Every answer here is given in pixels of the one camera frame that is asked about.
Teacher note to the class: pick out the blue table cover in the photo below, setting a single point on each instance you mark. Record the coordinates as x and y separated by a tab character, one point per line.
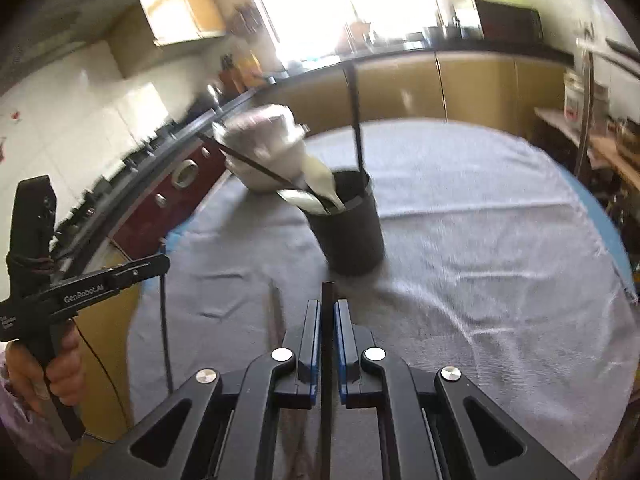
619	255

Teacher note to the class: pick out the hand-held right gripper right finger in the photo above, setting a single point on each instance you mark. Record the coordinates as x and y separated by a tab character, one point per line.
340	345

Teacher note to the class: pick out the dark red built-in cabinet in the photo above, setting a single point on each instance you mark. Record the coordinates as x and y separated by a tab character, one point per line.
165	205

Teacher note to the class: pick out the black gas stove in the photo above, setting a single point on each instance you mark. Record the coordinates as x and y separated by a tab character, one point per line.
150	147

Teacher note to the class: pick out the person's left hand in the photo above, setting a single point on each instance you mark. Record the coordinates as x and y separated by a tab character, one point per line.
67	375

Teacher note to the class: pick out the person's left forearm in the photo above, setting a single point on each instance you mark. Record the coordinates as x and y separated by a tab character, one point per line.
25	440

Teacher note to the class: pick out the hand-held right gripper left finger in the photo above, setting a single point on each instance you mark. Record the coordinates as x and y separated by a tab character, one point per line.
315	345

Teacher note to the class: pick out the black utensil cup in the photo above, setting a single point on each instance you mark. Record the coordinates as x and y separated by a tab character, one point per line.
350	240

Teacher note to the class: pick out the brown knife block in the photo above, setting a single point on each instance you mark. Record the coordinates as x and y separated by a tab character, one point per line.
229	77

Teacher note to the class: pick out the grey tablecloth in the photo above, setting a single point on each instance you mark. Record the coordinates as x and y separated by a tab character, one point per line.
475	260

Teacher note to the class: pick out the white rice cooker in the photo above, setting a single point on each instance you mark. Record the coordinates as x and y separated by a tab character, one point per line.
575	97

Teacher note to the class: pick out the yellow upper cabinets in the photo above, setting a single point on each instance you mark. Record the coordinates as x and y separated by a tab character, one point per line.
180	12

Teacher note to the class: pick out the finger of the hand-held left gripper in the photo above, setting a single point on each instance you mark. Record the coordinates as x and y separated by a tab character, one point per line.
145	267

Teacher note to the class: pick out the bundle of dark chopsticks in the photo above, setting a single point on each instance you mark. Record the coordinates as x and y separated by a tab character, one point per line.
356	125

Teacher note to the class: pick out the metal and wood storage rack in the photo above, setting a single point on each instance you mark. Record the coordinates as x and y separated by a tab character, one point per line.
615	157

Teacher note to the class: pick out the yellow package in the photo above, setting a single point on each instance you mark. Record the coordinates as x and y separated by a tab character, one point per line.
250	70

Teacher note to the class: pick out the bagged white bowls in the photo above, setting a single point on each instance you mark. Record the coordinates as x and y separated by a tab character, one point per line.
265	135

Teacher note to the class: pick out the yellow cabinets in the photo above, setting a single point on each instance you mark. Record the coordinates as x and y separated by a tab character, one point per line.
475	90
180	12

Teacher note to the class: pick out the yellow lower cabinets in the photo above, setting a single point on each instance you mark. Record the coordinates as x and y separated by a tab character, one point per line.
475	90

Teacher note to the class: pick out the kitchen window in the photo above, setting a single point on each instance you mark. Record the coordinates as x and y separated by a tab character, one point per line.
340	5

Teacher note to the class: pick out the round wall rack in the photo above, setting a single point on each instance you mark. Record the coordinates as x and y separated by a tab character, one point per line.
247	17

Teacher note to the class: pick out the white plastic spoon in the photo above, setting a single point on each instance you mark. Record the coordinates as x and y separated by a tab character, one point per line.
320	180
300	199

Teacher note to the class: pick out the dark microwave oven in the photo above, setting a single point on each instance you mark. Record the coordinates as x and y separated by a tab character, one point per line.
505	22

